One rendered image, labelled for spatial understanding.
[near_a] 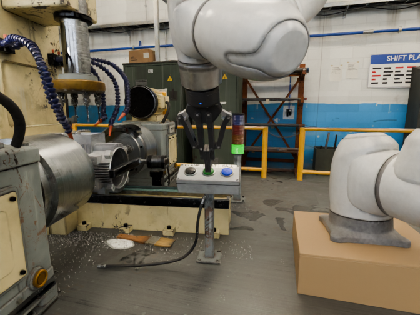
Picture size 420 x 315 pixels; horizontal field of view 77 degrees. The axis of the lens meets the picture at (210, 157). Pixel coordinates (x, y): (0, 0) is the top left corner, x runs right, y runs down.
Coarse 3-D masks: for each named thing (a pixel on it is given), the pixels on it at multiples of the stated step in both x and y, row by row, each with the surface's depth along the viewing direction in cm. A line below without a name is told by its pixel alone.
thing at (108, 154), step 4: (124, 148) 105; (104, 152) 93; (108, 152) 93; (104, 156) 93; (108, 156) 93; (128, 180) 109; (108, 184) 96; (112, 184) 96; (108, 188) 95; (112, 188) 95
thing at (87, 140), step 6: (72, 132) 103; (78, 132) 104; (84, 132) 105; (90, 132) 105; (96, 132) 105; (102, 132) 103; (78, 138) 96; (84, 138) 95; (90, 138) 95; (96, 138) 99; (102, 138) 103; (84, 144) 95; (90, 144) 96; (90, 150) 96
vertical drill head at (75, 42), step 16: (80, 0) 90; (64, 32) 90; (80, 32) 91; (64, 48) 91; (80, 48) 92; (64, 64) 93; (80, 64) 93; (64, 80) 88; (80, 80) 89; (96, 80) 97; (64, 96) 95; (96, 96) 100
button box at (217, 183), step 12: (180, 168) 74; (216, 168) 73; (240, 168) 75; (180, 180) 71; (192, 180) 70; (204, 180) 70; (216, 180) 70; (228, 180) 69; (192, 192) 73; (204, 192) 72; (216, 192) 72; (228, 192) 71
